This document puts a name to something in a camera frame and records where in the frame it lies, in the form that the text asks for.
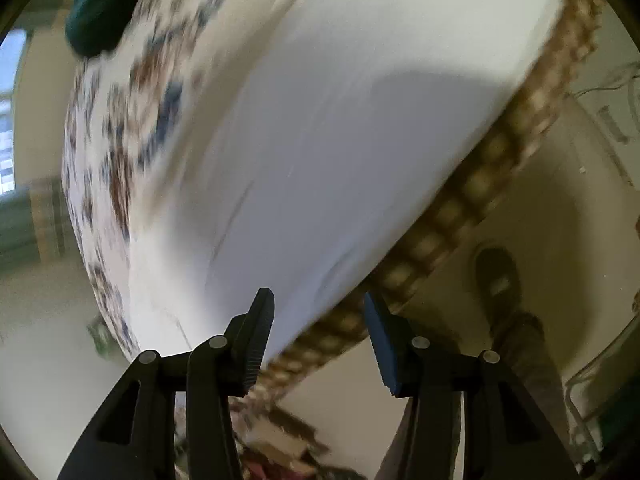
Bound pale green curtain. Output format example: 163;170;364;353
0;177;77;267

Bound brown checkered mattress edge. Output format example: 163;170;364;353
244;0;601;406

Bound clutter pile on floor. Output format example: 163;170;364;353
234;400;373;480

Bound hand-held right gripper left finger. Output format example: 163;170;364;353
56;287;275;480

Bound window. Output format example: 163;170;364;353
0;27;29;196

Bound person's dark slipper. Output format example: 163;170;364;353
472;247;522;342

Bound clear plastic container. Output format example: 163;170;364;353
564;327;640;480

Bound person's leg in grey trousers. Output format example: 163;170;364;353
372;310;572;480

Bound floral printed blanket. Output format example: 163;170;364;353
60;0;321;361

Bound dark green pants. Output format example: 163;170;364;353
64;0;167;59

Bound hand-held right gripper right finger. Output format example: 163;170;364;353
363;291;582;480

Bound white bed sheet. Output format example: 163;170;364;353
127;0;576;367

